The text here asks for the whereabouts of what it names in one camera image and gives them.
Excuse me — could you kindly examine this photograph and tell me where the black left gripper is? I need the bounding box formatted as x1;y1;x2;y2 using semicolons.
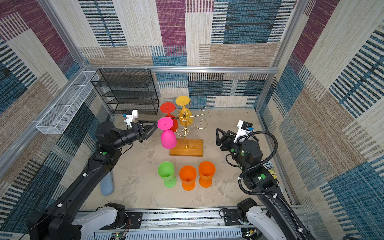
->
112;121;157;152

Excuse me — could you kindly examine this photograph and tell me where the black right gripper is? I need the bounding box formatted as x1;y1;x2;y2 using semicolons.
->
215;128;249;172

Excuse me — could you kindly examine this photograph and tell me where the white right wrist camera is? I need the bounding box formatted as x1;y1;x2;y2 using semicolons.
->
234;120;254;143

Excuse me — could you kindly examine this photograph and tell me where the printed booklet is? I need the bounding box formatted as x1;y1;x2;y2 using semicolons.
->
263;161;277;180

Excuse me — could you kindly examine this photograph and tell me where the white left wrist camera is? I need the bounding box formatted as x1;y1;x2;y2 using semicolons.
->
123;110;139;128

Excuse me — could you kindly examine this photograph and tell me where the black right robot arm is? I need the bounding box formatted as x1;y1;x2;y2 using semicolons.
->
216;128;314;240

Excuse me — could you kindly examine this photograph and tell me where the green wine glass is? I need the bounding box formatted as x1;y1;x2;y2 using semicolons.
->
158;162;177;188

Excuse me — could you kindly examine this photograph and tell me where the red wine glass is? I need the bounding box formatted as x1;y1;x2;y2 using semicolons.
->
160;102;179;133

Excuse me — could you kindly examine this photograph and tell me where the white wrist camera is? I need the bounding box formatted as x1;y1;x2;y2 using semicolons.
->
234;120;254;143
123;110;139;128

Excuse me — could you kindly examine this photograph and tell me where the pink wine glass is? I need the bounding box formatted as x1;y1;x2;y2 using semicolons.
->
157;117;177;149

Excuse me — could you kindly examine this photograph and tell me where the yellow wine glass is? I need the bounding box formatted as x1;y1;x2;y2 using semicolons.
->
176;96;193;127

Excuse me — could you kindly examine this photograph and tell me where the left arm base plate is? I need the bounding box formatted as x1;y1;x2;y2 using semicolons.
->
114;212;143;229

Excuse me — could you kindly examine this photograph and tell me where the black mesh shelf rack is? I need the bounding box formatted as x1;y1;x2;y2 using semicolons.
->
91;69;160;115

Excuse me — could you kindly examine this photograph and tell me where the large orange wine glass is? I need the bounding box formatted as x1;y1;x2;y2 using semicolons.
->
199;161;216;188

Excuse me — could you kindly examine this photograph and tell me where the white wire basket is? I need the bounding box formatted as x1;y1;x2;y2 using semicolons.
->
36;71;96;135

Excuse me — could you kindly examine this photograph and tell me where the gold wire wine glass rack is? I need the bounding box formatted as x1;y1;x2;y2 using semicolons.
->
168;97;209;157

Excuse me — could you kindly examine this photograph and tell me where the small orange wine glass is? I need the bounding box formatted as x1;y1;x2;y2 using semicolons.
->
179;166;197;191

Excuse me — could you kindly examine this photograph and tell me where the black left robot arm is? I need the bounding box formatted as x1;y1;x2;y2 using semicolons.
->
27;121;158;240

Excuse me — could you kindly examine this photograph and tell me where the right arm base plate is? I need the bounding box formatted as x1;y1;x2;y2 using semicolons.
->
222;208;249;226

